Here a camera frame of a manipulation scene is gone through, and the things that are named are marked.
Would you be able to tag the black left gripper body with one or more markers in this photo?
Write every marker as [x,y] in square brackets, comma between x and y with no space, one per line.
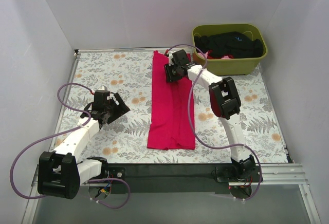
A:
[113,110]

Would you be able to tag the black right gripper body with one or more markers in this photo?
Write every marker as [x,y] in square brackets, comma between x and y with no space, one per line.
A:
[169,73]

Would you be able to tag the magenta t shirt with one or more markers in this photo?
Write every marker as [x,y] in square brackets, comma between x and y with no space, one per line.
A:
[170,128]

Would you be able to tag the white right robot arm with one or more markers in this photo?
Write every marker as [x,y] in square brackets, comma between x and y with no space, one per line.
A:
[225,104]

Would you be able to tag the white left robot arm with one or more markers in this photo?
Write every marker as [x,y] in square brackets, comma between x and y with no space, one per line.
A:
[60,172]

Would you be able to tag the pink garment in basket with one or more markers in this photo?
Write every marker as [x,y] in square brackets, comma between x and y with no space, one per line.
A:
[208,56]

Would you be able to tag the floral patterned table mat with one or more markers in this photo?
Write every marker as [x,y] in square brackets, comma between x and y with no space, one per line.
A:
[125,140]

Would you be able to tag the green plastic laundry basket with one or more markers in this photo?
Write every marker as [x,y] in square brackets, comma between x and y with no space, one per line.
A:
[224,67]

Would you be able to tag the black t shirt in basket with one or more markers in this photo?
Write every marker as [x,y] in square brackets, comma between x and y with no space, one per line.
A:
[231,43]

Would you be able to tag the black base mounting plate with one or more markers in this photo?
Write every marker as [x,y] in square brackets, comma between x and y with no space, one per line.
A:
[178,178]

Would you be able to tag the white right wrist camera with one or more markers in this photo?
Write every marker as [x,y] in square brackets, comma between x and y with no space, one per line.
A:
[169,55]

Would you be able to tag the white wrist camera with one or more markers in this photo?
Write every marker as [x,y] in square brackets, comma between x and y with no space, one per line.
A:
[103,88]
[169,55]

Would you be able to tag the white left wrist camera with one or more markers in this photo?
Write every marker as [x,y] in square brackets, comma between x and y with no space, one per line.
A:
[103,88]

